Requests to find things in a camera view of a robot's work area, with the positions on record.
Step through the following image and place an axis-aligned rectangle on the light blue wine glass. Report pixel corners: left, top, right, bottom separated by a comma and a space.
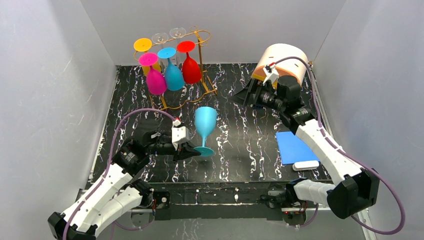
194, 106, 217, 157

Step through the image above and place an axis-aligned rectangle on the red wine glass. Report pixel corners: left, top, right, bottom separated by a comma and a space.
177, 40, 202, 84

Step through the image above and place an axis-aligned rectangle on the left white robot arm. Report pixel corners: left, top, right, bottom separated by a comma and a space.
47, 131, 201, 240

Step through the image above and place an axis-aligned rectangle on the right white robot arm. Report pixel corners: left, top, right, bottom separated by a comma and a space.
231, 76, 380, 219

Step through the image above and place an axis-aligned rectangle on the magenta wine glass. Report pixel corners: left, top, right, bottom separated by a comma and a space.
138, 52, 167, 96

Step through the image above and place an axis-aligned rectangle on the teal blue wine glass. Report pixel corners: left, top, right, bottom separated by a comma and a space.
157, 47, 185, 91

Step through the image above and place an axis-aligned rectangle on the clear wine glass right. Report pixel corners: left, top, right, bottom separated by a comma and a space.
169, 27, 186, 49

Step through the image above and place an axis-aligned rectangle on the clear wine glass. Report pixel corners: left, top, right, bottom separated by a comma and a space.
169, 27, 186, 49
151, 32, 169, 59

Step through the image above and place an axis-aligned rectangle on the yellow wine glass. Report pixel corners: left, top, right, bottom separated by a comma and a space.
133, 38, 162, 76

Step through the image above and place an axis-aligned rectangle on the clear wine glass left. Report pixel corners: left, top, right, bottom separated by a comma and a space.
151, 32, 169, 59

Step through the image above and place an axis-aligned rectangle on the round pastel drawer cabinet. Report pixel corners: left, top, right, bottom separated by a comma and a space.
251, 43, 309, 89

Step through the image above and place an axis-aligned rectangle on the blue flat board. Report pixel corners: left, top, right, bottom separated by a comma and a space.
275, 131, 320, 165

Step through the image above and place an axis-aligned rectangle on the small white bar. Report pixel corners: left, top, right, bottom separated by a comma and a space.
292, 160, 320, 172

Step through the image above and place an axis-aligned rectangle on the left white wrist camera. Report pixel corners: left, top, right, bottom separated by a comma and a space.
171, 118, 189, 150

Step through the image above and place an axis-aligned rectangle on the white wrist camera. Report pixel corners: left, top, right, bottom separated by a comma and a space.
262, 62, 280, 86
171, 118, 189, 150

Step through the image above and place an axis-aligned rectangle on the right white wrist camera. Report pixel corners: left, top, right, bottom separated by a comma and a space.
262, 62, 280, 86

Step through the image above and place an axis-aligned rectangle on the gold wire wine glass rack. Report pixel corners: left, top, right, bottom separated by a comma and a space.
136, 26, 218, 110

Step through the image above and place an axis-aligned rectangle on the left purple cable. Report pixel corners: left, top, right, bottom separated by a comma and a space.
61, 108, 181, 240

